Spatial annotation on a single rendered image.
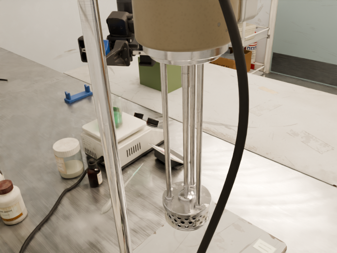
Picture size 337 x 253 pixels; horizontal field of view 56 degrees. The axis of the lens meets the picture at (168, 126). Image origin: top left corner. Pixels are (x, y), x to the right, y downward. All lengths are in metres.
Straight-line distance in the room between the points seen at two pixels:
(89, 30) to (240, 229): 0.48
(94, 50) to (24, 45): 2.02
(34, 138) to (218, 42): 0.77
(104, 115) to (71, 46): 2.15
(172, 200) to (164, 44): 0.23
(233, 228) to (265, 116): 0.48
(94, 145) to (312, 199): 0.50
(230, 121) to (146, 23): 0.71
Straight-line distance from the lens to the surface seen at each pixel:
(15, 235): 0.71
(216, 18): 0.29
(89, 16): 0.25
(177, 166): 0.78
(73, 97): 1.18
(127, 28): 0.76
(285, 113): 1.06
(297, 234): 0.67
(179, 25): 0.29
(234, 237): 0.62
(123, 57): 0.75
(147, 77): 1.21
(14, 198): 0.69
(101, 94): 0.27
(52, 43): 2.35
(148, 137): 0.81
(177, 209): 0.43
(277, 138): 0.92
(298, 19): 3.69
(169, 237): 0.62
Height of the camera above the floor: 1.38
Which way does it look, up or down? 30 degrees down
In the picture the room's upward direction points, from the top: 2 degrees counter-clockwise
